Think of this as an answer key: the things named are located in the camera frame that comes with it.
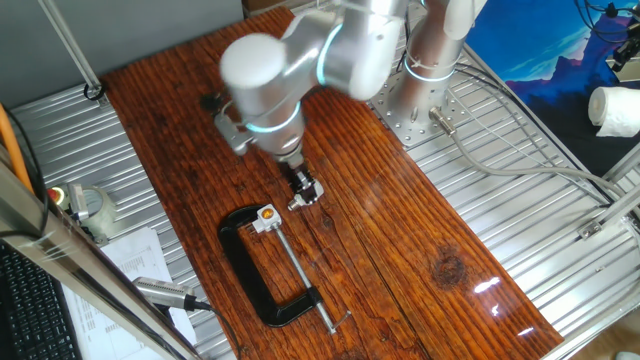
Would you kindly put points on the beige box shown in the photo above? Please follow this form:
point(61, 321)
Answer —
point(627, 72)

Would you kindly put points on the black keyboard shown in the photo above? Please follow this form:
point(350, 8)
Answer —
point(30, 310)

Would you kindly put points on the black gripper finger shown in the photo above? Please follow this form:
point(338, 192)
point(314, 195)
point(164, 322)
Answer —
point(301, 185)
point(313, 196)

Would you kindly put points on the clear tape roll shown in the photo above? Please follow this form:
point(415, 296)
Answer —
point(102, 215)

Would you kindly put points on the white light bulb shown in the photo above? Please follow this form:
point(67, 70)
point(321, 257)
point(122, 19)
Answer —
point(295, 203)

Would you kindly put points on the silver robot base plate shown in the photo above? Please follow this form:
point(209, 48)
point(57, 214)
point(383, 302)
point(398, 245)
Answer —
point(380, 107)

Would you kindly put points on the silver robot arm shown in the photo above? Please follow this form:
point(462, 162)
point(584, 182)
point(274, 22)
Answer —
point(270, 100)

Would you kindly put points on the brown wooden board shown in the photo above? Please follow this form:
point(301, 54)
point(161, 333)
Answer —
point(380, 225)

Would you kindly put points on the orange pipe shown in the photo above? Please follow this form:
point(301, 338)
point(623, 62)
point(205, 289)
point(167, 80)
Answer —
point(12, 150)

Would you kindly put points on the steel frame beam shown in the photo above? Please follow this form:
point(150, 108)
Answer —
point(75, 265)

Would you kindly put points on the white toilet paper roll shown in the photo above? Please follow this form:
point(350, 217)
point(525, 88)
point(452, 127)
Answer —
point(617, 110)

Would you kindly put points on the white bulb socket adapter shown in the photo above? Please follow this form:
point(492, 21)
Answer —
point(266, 218)

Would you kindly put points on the printed paper sheets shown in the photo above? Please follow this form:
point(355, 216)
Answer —
point(130, 257)

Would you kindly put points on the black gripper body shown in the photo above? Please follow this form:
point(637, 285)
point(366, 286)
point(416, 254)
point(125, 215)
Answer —
point(299, 174)

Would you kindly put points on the aluminium frame profile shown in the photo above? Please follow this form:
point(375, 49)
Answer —
point(615, 212)

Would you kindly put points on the diagonal aluminium frame post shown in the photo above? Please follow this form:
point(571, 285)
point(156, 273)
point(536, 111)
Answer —
point(70, 47)

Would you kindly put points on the silver ribbed handheld device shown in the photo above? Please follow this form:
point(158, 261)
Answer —
point(160, 292)

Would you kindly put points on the black exterior camera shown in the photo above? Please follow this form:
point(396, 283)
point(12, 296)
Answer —
point(625, 50)

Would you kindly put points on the blue mountain poster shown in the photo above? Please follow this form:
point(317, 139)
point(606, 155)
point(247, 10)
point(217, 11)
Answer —
point(550, 60)

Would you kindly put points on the black C-clamp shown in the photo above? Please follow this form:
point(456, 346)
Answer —
point(245, 270)

